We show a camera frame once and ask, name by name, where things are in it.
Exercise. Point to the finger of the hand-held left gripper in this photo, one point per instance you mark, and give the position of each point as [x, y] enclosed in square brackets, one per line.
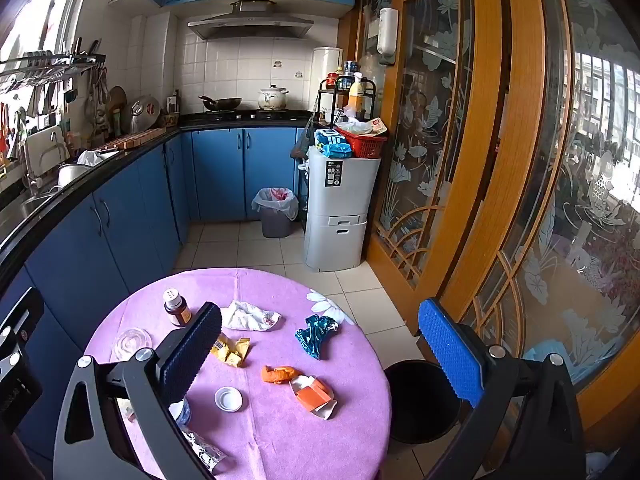
[25, 312]

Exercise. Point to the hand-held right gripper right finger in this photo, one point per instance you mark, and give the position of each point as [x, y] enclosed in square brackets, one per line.
[450, 355]

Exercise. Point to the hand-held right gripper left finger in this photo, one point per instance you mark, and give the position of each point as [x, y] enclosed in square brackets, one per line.
[192, 345]

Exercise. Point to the yellow candy wrapper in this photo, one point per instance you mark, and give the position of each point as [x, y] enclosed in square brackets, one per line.
[232, 352]

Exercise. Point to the black trash bin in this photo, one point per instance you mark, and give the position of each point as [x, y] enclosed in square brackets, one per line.
[420, 405]

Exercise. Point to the silver foil wrapper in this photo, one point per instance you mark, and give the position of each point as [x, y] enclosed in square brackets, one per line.
[202, 452]

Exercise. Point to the teal wrapper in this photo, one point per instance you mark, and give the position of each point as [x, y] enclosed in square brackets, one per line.
[312, 337]

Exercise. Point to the brown spice bottle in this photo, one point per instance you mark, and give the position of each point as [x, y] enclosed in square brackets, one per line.
[176, 310]

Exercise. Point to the clear glass dish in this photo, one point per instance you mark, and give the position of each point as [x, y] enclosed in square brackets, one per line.
[131, 344]

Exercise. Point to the white crumpled tissue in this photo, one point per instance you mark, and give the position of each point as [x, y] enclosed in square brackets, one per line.
[250, 316]

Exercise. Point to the white bottle cap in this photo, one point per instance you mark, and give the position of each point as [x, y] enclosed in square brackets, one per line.
[228, 399]

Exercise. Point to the blue white cup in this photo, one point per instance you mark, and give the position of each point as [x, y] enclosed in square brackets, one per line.
[181, 412]

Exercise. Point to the orange peel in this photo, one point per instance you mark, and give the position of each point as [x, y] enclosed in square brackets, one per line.
[280, 374]

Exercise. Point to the steel sink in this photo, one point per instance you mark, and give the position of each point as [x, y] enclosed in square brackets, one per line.
[25, 210]

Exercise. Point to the light blue chair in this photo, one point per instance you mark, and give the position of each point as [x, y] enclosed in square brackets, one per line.
[555, 355]

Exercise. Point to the pink tablecloth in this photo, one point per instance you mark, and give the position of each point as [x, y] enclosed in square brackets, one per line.
[270, 440]

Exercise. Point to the orange white torn carton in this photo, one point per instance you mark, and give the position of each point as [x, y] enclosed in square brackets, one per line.
[312, 397]

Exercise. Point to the blue lower cabinets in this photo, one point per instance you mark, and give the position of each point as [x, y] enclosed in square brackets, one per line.
[140, 210]

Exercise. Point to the small metal pot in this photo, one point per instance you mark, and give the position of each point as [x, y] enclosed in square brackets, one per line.
[72, 174]

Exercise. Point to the steel faucet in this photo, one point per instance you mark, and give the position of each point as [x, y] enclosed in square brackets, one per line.
[35, 160]

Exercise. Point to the grey bin with white liner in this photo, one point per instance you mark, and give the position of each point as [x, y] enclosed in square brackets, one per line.
[276, 215]

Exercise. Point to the wooden glass sliding door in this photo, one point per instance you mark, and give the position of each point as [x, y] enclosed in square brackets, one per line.
[485, 110]
[520, 210]

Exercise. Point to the white rag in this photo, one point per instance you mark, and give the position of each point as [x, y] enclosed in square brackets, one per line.
[92, 157]

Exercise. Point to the grey storage cabinet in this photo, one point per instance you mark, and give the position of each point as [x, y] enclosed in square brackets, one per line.
[340, 210]

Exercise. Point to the white printed bag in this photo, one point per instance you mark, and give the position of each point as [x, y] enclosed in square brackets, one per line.
[600, 467]

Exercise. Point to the black kitchen countertop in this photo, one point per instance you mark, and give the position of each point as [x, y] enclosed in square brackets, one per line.
[125, 152]

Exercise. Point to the wooden cutting board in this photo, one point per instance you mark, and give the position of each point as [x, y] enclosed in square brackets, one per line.
[135, 138]

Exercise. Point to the red plastic basket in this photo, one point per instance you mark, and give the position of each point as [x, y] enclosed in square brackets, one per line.
[367, 146]

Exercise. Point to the metal pot lid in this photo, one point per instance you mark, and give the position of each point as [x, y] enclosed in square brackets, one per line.
[142, 112]

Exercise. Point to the blue packets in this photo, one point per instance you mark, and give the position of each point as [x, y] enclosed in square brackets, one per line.
[332, 146]

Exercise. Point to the black wok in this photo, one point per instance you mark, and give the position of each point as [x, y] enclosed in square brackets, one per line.
[222, 103]

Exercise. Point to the steel dish rack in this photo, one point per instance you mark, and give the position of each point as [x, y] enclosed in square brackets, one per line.
[50, 67]

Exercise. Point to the white ceramic pot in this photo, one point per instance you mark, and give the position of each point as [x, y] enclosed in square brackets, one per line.
[273, 99]

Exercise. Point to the yellow liquid bottle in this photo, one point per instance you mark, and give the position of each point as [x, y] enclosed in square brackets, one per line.
[356, 95]

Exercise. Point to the white cylinder canister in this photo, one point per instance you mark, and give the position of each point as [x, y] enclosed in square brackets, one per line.
[326, 67]

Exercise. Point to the steel range hood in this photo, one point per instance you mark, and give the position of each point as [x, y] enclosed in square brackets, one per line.
[250, 25]

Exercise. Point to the white wall dispenser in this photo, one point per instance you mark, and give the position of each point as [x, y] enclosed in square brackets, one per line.
[387, 35]

